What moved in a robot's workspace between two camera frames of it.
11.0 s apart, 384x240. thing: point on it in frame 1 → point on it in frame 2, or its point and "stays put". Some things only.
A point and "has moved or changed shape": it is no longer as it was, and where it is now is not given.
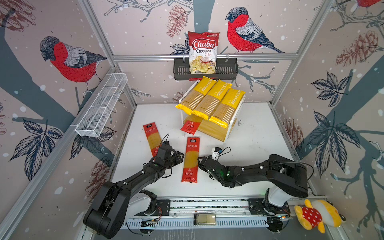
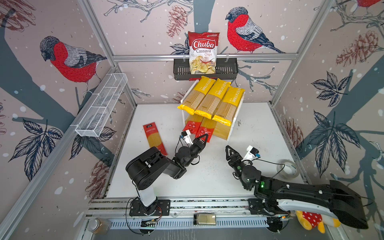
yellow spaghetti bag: x=223 y=113 stays put
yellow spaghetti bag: x=194 y=96 stays put
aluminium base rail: x=233 y=213 stays put
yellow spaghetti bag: x=210 y=100 stays put
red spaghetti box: x=191 y=160 has moved or changed shape
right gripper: x=202 y=163 → x=235 y=161
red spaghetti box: x=190 y=123 stays put
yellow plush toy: x=318 y=214 stays put
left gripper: x=179 y=159 → x=197 y=144
